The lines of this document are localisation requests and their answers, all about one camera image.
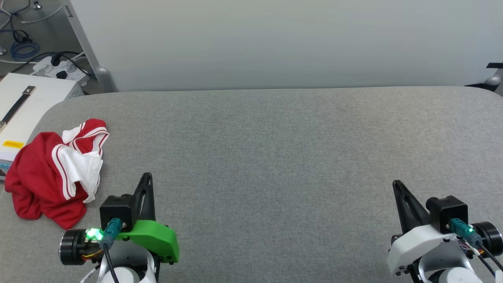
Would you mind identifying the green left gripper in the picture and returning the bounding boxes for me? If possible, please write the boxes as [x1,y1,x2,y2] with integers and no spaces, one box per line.
[116,172,180,263]

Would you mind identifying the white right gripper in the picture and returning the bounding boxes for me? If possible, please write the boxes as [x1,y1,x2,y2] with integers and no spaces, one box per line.
[387,180,466,276]

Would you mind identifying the red and white jersey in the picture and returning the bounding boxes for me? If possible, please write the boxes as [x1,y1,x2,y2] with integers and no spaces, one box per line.
[5,118,110,230]

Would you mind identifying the white equipment box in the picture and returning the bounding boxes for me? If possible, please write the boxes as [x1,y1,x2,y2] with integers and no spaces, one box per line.
[0,73,85,180]

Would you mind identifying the grey partition foot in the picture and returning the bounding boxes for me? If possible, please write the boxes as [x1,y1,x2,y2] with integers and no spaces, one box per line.
[484,68,503,88]

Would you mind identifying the white power strip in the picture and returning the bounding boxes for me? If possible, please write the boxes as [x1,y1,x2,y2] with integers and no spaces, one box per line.
[32,55,93,84]

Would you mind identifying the white partition panel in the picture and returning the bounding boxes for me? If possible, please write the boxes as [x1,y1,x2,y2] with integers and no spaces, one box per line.
[69,0,503,93]

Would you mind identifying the black strap carry handle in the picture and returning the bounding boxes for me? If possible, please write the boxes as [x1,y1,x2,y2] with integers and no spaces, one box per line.
[0,86,37,132]

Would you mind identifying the grey partition frame leg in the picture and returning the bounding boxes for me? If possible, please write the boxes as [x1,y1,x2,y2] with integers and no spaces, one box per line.
[61,0,118,93]

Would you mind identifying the blue coiled cable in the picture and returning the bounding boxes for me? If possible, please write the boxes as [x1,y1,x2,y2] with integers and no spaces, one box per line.
[10,39,40,60]

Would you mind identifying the white floor cable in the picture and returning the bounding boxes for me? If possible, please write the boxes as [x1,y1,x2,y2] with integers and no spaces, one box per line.
[20,5,63,24]

